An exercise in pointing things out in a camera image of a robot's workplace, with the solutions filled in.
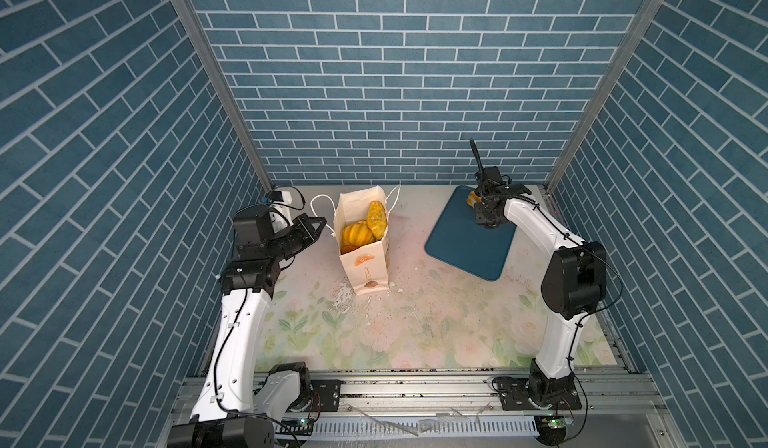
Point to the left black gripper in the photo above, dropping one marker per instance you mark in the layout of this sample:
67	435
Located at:
299	225

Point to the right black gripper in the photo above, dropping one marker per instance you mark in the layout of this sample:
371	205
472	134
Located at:
481	219

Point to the white printed paper bag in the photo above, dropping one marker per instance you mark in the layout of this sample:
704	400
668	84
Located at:
367	269

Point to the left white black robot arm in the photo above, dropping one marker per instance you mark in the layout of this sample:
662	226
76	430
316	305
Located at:
229	411

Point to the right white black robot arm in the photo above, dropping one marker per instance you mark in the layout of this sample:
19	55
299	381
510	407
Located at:
573	285

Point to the small round croissant top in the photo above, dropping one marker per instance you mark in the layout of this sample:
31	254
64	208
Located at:
473	198

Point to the dark blue tray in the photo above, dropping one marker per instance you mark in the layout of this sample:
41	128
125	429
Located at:
459	241

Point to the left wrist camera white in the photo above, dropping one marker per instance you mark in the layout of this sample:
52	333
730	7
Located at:
283	201

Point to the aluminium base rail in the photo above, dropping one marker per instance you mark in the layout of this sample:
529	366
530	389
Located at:
472	408

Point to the left aluminium corner post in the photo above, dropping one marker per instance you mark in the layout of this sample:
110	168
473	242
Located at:
196	33

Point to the aluminium corner post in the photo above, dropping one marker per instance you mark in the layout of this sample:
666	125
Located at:
196	33
621	57

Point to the right aluminium corner post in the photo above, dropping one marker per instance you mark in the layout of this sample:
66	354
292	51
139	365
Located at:
621	57

